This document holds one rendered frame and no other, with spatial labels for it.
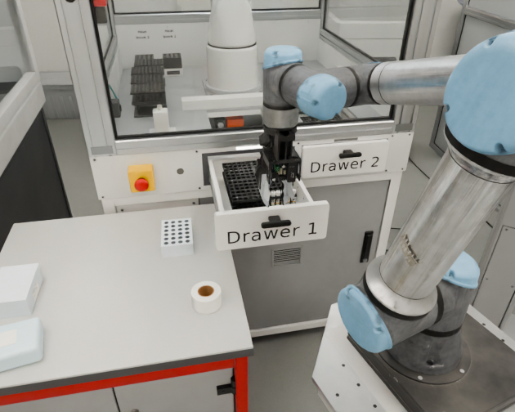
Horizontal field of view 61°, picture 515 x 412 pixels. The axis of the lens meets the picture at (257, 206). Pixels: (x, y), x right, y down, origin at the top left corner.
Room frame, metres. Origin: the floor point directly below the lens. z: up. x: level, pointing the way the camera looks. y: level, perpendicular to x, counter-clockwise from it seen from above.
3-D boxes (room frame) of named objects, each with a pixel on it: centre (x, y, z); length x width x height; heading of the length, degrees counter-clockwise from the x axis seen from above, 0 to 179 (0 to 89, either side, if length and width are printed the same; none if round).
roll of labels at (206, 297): (0.74, 0.12, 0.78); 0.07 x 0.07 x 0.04
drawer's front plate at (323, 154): (1.28, -0.28, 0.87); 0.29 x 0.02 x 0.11; 101
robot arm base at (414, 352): (0.60, -0.34, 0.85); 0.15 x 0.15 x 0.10
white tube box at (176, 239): (0.97, 0.22, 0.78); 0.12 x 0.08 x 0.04; 10
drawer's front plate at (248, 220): (0.90, -0.04, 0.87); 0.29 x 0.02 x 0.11; 101
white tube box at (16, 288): (0.75, 0.57, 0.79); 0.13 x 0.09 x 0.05; 11
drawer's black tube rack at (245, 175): (1.10, 0.00, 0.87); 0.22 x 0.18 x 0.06; 11
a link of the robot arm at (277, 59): (0.86, -0.05, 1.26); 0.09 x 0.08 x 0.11; 30
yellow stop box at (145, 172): (1.13, 0.35, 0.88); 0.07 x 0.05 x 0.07; 101
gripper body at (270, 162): (0.85, -0.05, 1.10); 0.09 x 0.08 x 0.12; 13
